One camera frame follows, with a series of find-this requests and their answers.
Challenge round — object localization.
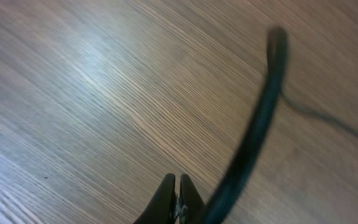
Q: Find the black cable with plug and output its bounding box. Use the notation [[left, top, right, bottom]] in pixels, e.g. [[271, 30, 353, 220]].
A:
[[197, 26, 289, 224]]

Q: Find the thin black usb cable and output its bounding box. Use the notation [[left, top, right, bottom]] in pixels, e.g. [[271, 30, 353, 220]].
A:
[[280, 91, 358, 149]]

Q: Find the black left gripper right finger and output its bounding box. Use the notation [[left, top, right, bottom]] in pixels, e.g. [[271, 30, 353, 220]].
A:
[[178, 174, 204, 224]]

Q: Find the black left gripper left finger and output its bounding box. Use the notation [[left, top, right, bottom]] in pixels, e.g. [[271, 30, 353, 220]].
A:
[[134, 173, 176, 224]]

